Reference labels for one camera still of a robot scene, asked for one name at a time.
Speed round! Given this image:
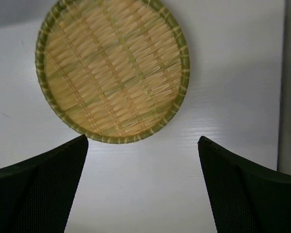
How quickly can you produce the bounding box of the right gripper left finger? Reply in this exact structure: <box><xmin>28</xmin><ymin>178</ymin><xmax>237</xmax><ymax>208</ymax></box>
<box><xmin>0</xmin><ymin>135</ymin><xmax>89</xmax><ymax>233</ymax></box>

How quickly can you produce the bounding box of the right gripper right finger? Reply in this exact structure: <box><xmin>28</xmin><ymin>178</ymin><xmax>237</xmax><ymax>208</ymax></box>
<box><xmin>198</xmin><ymin>136</ymin><xmax>291</xmax><ymax>233</ymax></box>

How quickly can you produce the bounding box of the round green-rimmed bamboo plate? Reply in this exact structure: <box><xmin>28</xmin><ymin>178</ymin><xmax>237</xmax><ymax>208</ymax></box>
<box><xmin>35</xmin><ymin>0</ymin><xmax>190</xmax><ymax>144</ymax></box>

